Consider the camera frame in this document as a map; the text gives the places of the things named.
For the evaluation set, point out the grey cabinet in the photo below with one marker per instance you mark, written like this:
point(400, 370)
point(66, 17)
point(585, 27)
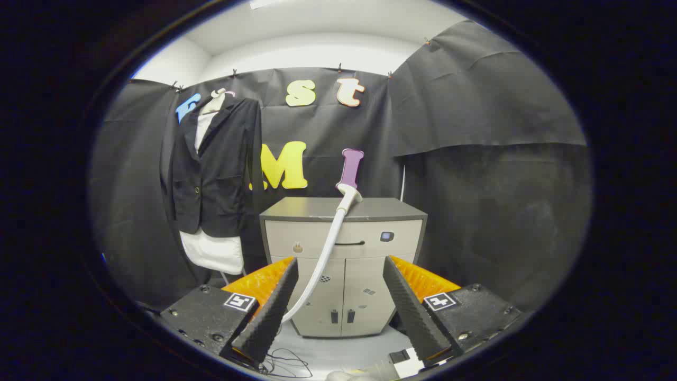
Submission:
point(359, 296)

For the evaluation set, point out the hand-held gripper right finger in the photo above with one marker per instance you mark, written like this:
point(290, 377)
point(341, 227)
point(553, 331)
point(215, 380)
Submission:
point(415, 317)

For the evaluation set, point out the black suit jacket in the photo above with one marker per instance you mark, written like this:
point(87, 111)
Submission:
point(222, 174)

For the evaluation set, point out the black backdrop cloth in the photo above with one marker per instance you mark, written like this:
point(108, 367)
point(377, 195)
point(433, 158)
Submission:
point(476, 185)

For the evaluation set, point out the row of small black clips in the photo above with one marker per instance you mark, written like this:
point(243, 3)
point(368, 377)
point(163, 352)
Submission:
point(234, 72)

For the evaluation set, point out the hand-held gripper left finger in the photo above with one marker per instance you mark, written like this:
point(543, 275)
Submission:
point(267, 317)

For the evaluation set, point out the white shirt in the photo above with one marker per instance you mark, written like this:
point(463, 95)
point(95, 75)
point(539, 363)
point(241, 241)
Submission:
point(211, 253)

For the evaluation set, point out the white pole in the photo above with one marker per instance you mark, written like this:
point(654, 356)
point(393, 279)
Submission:
point(403, 185)

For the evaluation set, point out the white clothes hanger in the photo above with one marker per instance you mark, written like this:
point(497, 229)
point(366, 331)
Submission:
point(214, 103)

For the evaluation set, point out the white garment steamer wand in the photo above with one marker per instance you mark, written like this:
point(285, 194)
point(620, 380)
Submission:
point(330, 243)

